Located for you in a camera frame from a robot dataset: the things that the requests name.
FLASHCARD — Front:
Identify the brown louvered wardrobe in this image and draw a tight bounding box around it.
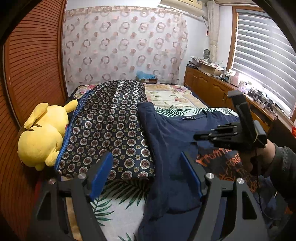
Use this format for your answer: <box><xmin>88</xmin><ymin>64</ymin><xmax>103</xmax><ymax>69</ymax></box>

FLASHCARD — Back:
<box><xmin>1</xmin><ymin>1</ymin><xmax>68</xmax><ymax>240</ymax></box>

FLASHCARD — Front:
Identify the pink circle patterned curtain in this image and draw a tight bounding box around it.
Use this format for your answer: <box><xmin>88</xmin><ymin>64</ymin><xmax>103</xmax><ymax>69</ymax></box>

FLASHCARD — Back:
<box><xmin>63</xmin><ymin>6</ymin><xmax>188</xmax><ymax>87</ymax></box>

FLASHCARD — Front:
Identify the wall air conditioner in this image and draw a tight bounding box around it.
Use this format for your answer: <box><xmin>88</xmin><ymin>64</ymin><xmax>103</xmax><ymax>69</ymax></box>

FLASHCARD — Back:
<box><xmin>160</xmin><ymin>0</ymin><xmax>205</xmax><ymax>16</ymax></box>

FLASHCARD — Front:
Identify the yellow plush toy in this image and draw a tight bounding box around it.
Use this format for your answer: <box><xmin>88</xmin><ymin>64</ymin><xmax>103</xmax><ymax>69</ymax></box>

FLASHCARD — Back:
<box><xmin>18</xmin><ymin>99</ymin><xmax>78</xmax><ymax>171</ymax></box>

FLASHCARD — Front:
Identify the small round fan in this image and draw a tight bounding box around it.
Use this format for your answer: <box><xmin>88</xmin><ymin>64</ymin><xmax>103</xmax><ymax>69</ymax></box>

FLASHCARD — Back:
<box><xmin>203</xmin><ymin>49</ymin><xmax>210</xmax><ymax>61</ymax></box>

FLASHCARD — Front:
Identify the striped window blind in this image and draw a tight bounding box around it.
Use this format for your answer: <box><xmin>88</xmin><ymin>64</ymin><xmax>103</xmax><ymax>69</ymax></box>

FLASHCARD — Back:
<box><xmin>231</xmin><ymin>9</ymin><xmax>295</xmax><ymax>115</ymax></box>

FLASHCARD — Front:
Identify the wooden side cabinet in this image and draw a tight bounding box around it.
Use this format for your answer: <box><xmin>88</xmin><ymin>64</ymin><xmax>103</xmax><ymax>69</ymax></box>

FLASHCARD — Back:
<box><xmin>184</xmin><ymin>65</ymin><xmax>296</xmax><ymax>133</ymax></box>

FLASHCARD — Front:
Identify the pink bottle on cabinet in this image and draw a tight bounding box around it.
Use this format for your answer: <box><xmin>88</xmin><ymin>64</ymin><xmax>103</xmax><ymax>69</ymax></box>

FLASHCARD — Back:
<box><xmin>231</xmin><ymin>72</ymin><xmax>239</xmax><ymax>87</ymax></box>

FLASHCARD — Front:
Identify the floral bed quilt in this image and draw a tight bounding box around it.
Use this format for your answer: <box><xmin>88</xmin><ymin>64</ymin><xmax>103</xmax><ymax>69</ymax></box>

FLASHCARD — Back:
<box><xmin>67</xmin><ymin>80</ymin><xmax>206</xmax><ymax>110</ymax></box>

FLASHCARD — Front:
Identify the person's right hand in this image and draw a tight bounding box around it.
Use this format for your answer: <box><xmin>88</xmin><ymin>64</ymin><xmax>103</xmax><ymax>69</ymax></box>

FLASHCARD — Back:
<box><xmin>238</xmin><ymin>140</ymin><xmax>275</xmax><ymax>175</ymax></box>

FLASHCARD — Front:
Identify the palm leaf print blanket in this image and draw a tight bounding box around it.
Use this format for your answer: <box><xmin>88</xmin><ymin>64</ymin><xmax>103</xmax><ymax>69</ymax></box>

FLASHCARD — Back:
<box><xmin>91</xmin><ymin>105</ymin><xmax>241</xmax><ymax>240</ymax></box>

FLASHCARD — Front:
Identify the cardboard box on cabinet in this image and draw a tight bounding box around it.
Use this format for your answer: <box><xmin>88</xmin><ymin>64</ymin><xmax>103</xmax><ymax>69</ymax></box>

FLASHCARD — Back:
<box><xmin>200</xmin><ymin>64</ymin><xmax>223</xmax><ymax>76</ymax></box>

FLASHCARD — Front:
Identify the box with blue cloth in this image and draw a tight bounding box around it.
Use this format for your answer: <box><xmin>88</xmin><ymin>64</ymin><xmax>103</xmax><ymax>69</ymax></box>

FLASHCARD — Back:
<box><xmin>136</xmin><ymin>71</ymin><xmax>158</xmax><ymax>84</ymax></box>

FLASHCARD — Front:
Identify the beige tied side curtain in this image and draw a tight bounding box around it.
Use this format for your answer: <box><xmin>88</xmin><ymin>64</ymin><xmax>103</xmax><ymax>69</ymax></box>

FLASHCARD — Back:
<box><xmin>207</xmin><ymin>1</ymin><xmax>220</xmax><ymax>62</ymax></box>

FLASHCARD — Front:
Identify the dark circle patterned pillow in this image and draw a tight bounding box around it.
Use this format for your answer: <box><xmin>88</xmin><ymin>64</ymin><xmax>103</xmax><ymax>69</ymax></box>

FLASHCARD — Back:
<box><xmin>54</xmin><ymin>80</ymin><xmax>154</xmax><ymax>180</ymax></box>

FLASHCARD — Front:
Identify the navy blue printed t-shirt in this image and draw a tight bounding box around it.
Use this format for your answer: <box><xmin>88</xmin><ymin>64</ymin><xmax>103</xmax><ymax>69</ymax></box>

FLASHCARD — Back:
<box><xmin>136</xmin><ymin>101</ymin><xmax>278</xmax><ymax>241</ymax></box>

